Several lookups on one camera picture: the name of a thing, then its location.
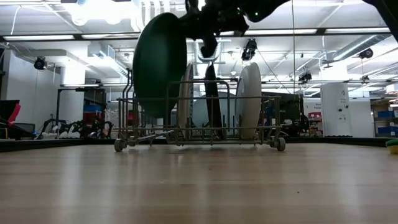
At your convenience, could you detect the white plate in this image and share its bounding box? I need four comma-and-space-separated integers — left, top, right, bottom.
234, 62, 262, 140

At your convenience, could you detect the beige ceramic plate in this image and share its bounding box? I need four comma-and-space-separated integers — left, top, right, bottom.
177, 63, 195, 139

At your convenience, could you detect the white pillar cabinet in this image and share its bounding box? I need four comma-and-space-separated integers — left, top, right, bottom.
320, 82, 353, 138

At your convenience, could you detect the black ceiling camera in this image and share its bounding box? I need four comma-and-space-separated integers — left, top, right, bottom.
33, 57, 48, 71
241, 38, 258, 62
298, 71, 313, 83
358, 48, 374, 60

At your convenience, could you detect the black aluminium table frame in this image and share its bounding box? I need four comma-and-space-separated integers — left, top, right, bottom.
0, 136, 389, 153

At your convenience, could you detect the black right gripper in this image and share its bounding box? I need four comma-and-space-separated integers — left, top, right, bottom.
185, 0, 249, 59

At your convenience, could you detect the large green plate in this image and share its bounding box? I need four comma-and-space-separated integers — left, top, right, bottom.
132, 12, 188, 119

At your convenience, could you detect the shelf with blue bins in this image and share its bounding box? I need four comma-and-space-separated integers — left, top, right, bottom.
371, 98, 398, 138

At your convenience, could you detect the black overhead frame bar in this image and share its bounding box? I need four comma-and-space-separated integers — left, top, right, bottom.
0, 26, 398, 43

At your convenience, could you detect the thin vertical pole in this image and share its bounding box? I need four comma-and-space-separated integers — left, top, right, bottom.
290, 0, 295, 94

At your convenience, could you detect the black plate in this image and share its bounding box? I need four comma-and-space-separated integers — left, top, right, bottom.
204, 61, 223, 140

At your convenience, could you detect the green yellow sponge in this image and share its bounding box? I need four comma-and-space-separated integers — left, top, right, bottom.
385, 138, 398, 156

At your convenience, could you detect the red blue storage crate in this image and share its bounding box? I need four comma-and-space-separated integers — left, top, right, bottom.
82, 104, 106, 122

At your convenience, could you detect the light blue plate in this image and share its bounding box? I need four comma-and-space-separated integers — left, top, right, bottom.
192, 91, 237, 136

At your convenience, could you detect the grey wire dish rack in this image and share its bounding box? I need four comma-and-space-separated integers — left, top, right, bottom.
113, 68, 287, 153

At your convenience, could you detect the silver ceiling duct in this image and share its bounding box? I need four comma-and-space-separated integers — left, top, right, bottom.
322, 33, 392, 68

